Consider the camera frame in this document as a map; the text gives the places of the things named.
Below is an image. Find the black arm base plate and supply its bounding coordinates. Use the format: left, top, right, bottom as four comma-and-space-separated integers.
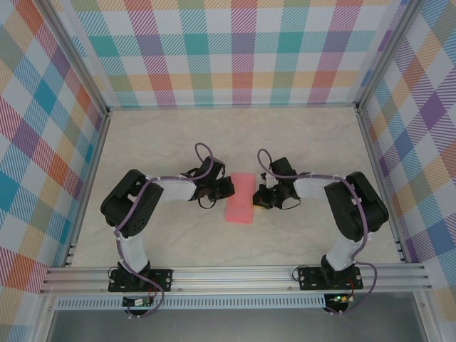
108, 269, 174, 293
298, 266, 363, 291

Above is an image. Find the grey metal panel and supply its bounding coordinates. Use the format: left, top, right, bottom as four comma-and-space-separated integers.
46, 308, 428, 342

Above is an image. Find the aluminium frame post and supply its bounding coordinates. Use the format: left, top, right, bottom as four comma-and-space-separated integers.
355, 0, 421, 115
35, 0, 110, 118

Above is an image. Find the aluminium side rail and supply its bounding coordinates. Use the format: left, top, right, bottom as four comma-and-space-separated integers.
63, 110, 112, 268
356, 108, 409, 264

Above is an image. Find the slotted grey cable duct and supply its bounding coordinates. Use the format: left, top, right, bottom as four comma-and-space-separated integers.
56, 294, 327, 310

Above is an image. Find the purple cable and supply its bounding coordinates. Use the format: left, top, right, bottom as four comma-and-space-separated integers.
113, 142, 215, 320
256, 148, 379, 316

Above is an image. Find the pink paper sheet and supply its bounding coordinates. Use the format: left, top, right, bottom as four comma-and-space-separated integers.
224, 172, 257, 225

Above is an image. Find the thin aluminium back rail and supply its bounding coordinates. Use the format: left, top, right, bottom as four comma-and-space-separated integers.
106, 103, 361, 112

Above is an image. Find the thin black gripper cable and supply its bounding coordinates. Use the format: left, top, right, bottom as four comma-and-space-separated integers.
197, 195, 219, 211
281, 195, 303, 212

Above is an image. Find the long aluminium frame rail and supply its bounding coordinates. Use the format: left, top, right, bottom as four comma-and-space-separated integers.
38, 263, 434, 295

